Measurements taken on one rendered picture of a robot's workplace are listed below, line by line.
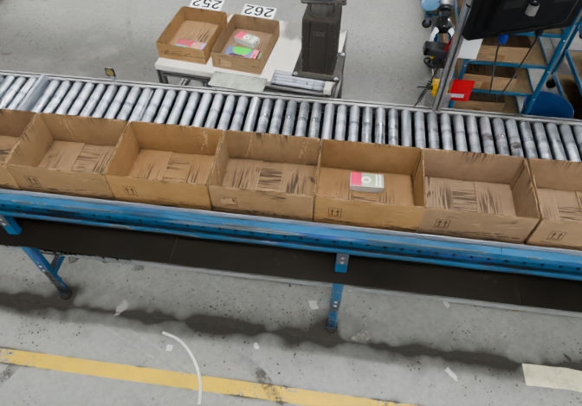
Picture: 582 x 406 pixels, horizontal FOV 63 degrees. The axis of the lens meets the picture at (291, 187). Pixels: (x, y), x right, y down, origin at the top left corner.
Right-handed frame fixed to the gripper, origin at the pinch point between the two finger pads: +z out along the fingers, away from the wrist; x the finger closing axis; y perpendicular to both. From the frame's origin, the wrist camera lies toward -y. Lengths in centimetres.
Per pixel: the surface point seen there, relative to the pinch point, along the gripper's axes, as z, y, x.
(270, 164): 78, -42, 73
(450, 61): 19.3, -22.6, -1.1
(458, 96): 27.3, 0.8, -9.7
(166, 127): 69, -57, 114
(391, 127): 47, -5, 22
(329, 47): 8, -6, 57
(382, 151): 70, -49, 27
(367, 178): 81, -45, 32
